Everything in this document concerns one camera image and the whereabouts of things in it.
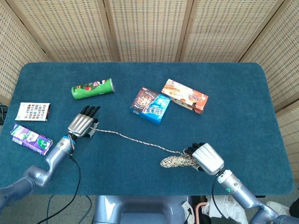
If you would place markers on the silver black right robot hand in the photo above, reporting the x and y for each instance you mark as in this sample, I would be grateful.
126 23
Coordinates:
208 158

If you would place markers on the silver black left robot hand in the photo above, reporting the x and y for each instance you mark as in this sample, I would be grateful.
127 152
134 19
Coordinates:
80 124

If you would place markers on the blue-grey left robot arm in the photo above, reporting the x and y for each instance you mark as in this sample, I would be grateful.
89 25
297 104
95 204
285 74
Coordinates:
56 154

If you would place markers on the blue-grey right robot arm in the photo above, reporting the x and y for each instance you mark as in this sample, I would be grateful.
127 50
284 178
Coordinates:
236 186

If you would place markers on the green chip can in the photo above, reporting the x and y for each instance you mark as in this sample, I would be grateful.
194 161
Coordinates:
92 89

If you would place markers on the white crumpled cloth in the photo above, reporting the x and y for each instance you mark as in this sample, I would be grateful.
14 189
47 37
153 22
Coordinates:
219 206

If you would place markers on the white picture-grid card box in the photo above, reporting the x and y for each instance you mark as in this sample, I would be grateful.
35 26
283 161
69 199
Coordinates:
32 112

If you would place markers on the purple green carton box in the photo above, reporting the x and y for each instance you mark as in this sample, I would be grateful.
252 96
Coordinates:
30 138

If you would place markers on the black bag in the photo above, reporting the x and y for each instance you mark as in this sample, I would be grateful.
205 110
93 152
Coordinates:
217 221

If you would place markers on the orange white biscuit box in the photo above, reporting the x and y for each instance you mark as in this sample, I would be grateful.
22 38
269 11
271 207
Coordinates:
184 95

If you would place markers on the dark blue table mat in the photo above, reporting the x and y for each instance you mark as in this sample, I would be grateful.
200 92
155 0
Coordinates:
140 177

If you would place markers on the brown and blue snack box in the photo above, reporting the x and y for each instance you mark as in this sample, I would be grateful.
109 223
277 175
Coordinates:
149 107

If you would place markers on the white shoe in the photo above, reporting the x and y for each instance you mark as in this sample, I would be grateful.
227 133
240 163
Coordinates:
278 205

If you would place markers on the blue-grey robot torso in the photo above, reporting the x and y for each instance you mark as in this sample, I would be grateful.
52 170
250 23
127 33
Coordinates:
140 210

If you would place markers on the black round object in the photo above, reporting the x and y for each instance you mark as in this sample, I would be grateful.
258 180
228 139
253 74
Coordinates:
294 207

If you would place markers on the bamboo folding screen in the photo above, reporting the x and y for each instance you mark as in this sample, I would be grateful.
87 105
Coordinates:
149 30

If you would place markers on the pink tube frame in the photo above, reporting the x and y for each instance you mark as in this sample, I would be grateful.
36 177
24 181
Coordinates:
197 210

